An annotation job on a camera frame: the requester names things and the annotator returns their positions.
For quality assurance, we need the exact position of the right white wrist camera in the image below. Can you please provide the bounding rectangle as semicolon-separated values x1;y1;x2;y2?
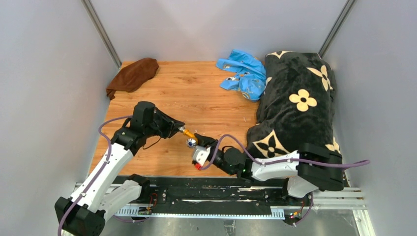
192;146;209;170

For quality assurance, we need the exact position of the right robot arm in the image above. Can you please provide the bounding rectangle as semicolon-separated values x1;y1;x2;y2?
186;134;344;205

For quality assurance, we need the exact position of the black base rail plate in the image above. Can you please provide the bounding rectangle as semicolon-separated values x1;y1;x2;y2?
107;176;349;225

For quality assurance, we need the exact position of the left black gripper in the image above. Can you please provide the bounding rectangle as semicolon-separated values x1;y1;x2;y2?
144;109;184;139

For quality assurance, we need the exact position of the aluminium frame rail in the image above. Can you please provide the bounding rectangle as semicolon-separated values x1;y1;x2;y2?
65;183;367;219

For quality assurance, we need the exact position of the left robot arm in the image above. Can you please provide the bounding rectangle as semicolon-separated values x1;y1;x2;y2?
55;101;185;236

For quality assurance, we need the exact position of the blue plastic bag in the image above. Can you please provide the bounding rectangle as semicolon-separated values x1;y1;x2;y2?
216;50;267;102

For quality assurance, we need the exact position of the yellow brass water faucet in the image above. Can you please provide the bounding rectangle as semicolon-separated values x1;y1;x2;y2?
179;127;198;148

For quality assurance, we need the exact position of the black floral blanket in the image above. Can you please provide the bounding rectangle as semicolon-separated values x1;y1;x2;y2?
246;51;340;158

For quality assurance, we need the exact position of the brown cloth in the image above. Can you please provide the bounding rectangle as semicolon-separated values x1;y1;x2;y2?
106;58;159;100

